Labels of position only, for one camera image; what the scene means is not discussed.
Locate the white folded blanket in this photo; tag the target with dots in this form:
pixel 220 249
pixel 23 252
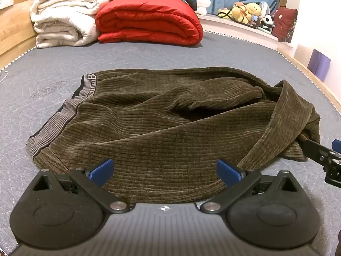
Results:
pixel 61 13

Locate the panda plush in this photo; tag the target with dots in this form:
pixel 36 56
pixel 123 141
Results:
pixel 267 22

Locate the red folded quilt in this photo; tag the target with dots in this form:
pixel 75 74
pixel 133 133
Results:
pixel 149 21

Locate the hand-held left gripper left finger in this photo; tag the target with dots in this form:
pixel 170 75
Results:
pixel 102 170

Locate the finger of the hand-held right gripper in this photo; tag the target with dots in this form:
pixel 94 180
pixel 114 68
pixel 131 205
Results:
pixel 337 144
pixel 315 149

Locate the white plush toy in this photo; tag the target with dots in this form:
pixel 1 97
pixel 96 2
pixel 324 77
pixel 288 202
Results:
pixel 203 2

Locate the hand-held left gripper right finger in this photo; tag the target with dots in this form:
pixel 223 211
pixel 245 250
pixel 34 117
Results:
pixel 227 172

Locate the purple yoga mat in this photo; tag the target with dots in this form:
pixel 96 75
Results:
pixel 319 65

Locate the grey mattress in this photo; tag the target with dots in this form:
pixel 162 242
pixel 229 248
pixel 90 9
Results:
pixel 186 56

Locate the yellow bear plush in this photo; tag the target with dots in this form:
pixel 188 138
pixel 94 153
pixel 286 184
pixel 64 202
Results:
pixel 243 12

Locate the dark red cushion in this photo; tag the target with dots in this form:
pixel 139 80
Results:
pixel 285 24

